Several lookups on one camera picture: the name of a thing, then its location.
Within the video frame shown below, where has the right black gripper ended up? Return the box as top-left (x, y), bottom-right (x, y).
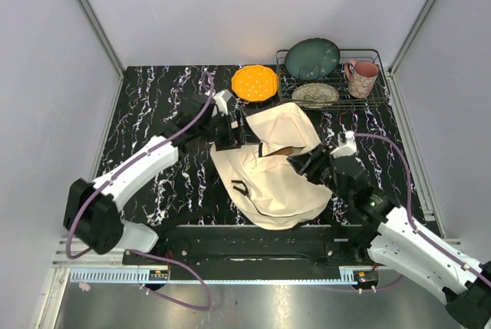
top-left (286, 143), bottom-right (351, 204)

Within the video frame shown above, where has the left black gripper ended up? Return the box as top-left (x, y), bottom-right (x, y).
top-left (198, 108), bottom-right (259, 152)

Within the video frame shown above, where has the pink patterned mug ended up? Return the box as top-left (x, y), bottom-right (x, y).
top-left (344, 61), bottom-right (379, 99)

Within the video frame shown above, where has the orange polka dot plate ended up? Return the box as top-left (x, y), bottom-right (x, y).
top-left (231, 65), bottom-right (278, 103)

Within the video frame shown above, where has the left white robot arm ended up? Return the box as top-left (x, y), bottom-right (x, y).
top-left (63, 103), bottom-right (246, 265)

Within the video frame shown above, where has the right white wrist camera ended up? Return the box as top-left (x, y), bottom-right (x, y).
top-left (330, 130), bottom-right (358, 159)

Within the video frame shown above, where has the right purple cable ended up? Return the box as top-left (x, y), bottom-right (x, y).
top-left (321, 133), bottom-right (491, 294)

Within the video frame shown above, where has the dark teal plate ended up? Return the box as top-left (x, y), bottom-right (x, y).
top-left (285, 38), bottom-right (341, 81)

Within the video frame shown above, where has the black wire dish rack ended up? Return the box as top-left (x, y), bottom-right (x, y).
top-left (276, 49), bottom-right (390, 110)

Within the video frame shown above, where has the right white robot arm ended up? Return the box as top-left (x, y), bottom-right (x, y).
top-left (288, 145), bottom-right (490, 328)

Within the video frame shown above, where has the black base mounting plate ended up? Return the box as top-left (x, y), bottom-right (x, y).
top-left (122, 225), bottom-right (394, 268)

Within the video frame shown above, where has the brown leather wallet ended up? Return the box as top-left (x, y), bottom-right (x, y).
top-left (275, 146), bottom-right (302, 156)

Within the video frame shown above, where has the beige patterned plate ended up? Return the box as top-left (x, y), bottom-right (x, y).
top-left (292, 83), bottom-right (340, 109)

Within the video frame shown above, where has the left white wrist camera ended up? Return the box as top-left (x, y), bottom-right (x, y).
top-left (213, 89), bottom-right (232, 117)

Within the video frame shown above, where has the beige canvas backpack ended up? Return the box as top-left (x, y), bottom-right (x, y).
top-left (210, 103), bottom-right (332, 230)

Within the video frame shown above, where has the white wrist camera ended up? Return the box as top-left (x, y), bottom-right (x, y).
top-left (330, 130), bottom-right (358, 159)
top-left (213, 89), bottom-right (232, 117)

